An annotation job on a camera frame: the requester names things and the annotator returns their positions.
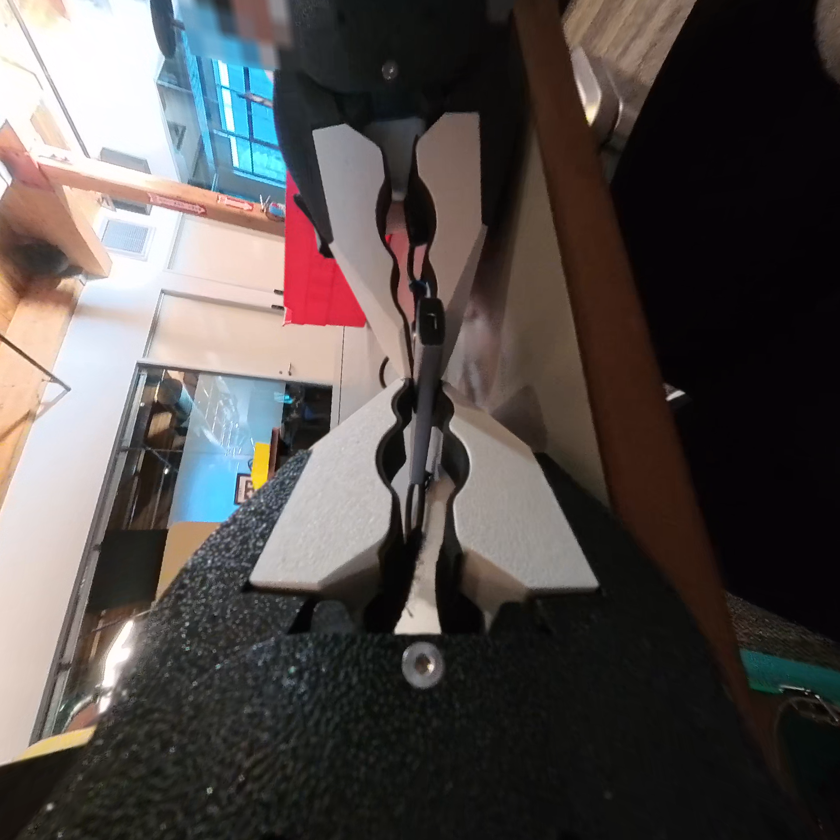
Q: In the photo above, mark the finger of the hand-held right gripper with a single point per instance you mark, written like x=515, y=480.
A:
x=459, y=197
x=354, y=229

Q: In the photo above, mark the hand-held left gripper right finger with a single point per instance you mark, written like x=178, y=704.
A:
x=525, y=525

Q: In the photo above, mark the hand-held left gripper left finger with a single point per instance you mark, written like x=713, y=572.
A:
x=315, y=512

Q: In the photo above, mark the red plastic bin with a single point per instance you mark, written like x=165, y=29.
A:
x=315, y=282

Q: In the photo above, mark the dark grey usb hub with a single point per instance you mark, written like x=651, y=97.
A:
x=423, y=407

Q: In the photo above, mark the framed black and white tag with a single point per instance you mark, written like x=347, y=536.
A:
x=246, y=491

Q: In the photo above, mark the red arrow sign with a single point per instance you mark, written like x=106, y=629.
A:
x=177, y=203
x=235, y=202

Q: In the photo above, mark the beige rounded board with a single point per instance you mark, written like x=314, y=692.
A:
x=184, y=558

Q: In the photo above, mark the large paned window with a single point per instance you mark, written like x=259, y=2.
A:
x=249, y=118

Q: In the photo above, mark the black square panel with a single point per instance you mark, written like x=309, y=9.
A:
x=124, y=568

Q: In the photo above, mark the teal bag with metal clasp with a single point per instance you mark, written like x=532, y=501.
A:
x=761, y=669

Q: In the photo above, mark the wooden ceiling beam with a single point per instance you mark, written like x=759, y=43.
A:
x=59, y=223

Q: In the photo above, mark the dark ceiling fixture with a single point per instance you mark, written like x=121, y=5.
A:
x=36, y=256

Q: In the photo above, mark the white wall cabinet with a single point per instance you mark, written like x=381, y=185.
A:
x=216, y=328

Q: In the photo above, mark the silver metal bracket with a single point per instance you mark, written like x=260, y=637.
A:
x=600, y=98

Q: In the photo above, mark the white wall vent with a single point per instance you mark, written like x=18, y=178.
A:
x=126, y=237

